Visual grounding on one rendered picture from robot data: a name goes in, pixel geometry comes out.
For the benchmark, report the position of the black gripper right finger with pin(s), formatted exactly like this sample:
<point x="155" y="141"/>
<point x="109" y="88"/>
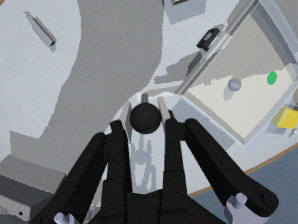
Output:
<point x="248" y="202"/>

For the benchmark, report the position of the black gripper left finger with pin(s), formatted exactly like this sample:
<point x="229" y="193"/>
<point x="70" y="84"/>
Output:
<point x="75" y="195"/>

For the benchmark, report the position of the white mug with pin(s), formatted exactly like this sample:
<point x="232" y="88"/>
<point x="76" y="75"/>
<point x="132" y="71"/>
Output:
<point x="94" y="212"/>

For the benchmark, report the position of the yellow rectangular block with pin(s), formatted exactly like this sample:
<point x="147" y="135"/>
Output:
<point x="291" y="120"/>

